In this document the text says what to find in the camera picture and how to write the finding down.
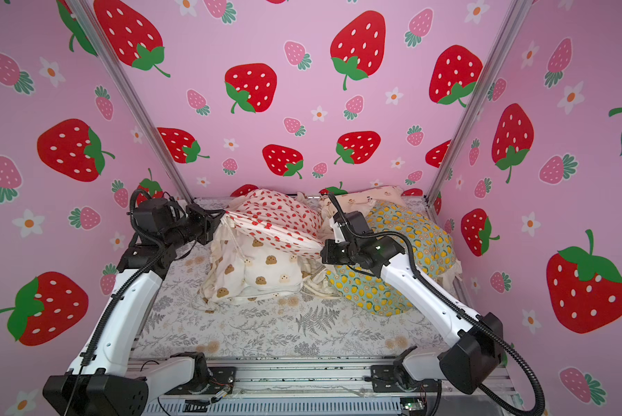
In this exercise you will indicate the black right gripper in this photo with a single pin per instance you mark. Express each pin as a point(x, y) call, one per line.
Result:
point(345, 229)

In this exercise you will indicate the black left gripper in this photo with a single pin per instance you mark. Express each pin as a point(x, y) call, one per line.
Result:
point(205, 224)

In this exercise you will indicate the cream bear print pillow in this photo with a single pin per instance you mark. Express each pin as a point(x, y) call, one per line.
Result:
point(365, 201)

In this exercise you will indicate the lemon print pillow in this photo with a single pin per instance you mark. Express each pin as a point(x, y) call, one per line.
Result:
point(433, 253)

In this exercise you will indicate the cream large-bear print pillow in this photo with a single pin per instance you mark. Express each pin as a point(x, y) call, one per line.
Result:
point(244, 269)

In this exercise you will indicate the strawberry print pillow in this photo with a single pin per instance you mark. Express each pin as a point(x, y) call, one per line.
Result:
point(279, 221)

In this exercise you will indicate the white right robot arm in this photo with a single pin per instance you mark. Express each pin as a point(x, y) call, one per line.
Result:
point(471, 356)

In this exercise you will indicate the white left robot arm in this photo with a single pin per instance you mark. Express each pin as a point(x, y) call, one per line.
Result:
point(99, 381)

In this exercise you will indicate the floral grey table mat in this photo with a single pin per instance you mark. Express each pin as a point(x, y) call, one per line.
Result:
point(339, 312)

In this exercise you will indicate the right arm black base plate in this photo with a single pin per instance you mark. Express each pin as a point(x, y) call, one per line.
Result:
point(392, 379)

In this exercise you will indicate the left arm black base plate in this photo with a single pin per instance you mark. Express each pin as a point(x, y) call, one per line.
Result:
point(217, 379)

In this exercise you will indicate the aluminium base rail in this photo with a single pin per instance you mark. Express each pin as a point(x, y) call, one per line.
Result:
point(316, 386)

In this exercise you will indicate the left aluminium frame post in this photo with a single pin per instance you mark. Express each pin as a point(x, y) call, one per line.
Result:
point(125, 39)

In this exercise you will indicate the aluminium frame post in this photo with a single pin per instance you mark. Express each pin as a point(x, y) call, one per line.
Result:
point(125, 39)
point(512, 24)

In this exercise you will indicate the right aluminium frame post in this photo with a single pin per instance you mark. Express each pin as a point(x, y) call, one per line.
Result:
point(512, 24)

